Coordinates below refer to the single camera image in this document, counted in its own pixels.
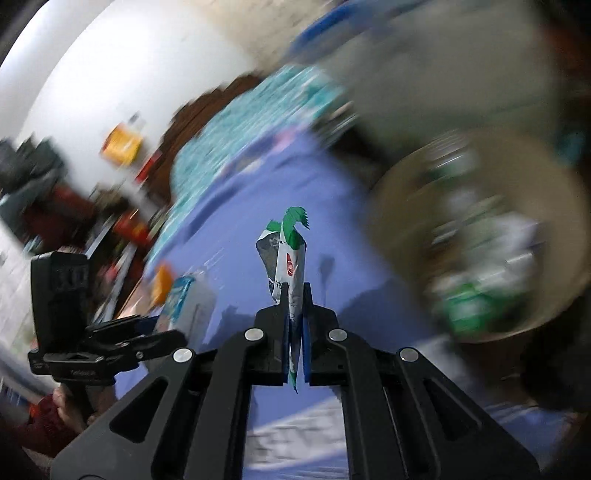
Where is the pile of clothes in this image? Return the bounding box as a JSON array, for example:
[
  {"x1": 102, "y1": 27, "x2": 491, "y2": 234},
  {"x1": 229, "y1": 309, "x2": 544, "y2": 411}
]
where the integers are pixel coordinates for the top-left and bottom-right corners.
[{"x1": 0, "y1": 138, "x2": 93, "y2": 241}]

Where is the person's left forearm red sleeve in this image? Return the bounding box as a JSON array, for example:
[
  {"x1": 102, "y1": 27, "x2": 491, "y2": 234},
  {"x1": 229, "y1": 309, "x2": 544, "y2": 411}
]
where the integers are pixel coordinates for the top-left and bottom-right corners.
[{"x1": 18, "y1": 394, "x2": 79, "y2": 457}]

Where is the person's left hand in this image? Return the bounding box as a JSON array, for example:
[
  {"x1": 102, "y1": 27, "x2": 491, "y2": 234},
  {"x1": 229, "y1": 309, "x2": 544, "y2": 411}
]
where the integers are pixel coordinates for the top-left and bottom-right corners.
[{"x1": 53, "y1": 384, "x2": 116, "y2": 430}]

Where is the clear storage box blue lid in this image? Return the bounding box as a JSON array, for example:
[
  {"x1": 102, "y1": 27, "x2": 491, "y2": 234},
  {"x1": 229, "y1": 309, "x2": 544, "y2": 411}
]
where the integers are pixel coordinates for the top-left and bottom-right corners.
[{"x1": 291, "y1": 0, "x2": 555, "y2": 134}]

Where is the wall calendar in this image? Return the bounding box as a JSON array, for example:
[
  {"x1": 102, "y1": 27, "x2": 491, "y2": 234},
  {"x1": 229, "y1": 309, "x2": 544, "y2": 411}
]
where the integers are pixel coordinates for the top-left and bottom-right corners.
[{"x1": 99, "y1": 113, "x2": 144, "y2": 167}]

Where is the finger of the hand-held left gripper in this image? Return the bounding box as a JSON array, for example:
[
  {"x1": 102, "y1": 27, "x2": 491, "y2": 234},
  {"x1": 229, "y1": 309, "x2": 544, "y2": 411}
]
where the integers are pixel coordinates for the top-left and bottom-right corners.
[
  {"x1": 115, "y1": 331, "x2": 188, "y2": 370},
  {"x1": 88, "y1": 315, "x2": 158, "y2": 342}
]

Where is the green and white wrapper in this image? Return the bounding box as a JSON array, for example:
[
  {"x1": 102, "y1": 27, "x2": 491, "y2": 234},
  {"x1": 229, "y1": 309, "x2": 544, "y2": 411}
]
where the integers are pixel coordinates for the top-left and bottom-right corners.
[{"x1": 255, "y1": 206, "x2": 311, "y2": 395}]

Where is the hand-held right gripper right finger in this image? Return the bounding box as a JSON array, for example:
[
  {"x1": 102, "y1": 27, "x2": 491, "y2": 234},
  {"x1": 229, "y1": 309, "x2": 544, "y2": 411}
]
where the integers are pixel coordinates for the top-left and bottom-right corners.
[{"x1": 302, "y1": 284, "x2": 541, "y2": 480}]

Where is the dark wooden headboard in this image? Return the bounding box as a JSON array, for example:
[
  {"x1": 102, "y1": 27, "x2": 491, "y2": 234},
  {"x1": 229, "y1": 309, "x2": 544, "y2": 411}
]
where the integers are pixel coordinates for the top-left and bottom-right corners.
[{"x1": 139, "y1": 74, "x2": 264, "y2": 199}]

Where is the large orange peel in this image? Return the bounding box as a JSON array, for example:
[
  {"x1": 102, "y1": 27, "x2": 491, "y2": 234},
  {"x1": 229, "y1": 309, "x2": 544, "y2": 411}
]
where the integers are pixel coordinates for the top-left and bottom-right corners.
[{"x1": 150, "y1": 265, "x2": 174, "y2": 308}]

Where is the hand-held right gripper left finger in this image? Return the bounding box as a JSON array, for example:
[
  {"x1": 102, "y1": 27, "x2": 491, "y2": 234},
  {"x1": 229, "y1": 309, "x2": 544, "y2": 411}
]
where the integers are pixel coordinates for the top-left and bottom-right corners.
[{"x1": 50, "y1": 305, "x2": 291, "y2": 480}]

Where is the round beige bin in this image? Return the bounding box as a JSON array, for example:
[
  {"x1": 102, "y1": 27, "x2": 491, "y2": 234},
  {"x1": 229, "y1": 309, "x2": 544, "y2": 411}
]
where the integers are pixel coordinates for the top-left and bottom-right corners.
[{"x1": 365, "y1": 129, "x2": 591, "y2": 344}]

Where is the red bag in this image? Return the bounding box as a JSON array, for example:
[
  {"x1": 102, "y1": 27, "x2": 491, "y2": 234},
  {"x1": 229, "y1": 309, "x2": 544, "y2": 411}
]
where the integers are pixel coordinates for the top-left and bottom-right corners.
[{"x1": 113, "y1": 210, "x2": 151, "y2": 245}]

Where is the white blue carton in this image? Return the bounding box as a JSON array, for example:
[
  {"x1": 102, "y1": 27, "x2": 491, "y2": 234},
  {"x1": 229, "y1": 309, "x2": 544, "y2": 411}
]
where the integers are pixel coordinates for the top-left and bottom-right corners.
[{"x1": 166, "y1": 275, "x2": 218, "y2": 347}]

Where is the teal patterned quilt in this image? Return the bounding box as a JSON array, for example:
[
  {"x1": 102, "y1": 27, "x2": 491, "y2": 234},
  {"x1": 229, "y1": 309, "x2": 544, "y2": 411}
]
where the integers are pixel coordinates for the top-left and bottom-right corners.
[{"x1": 148, "y1": 65, "x2": 347, "y2": 259}]

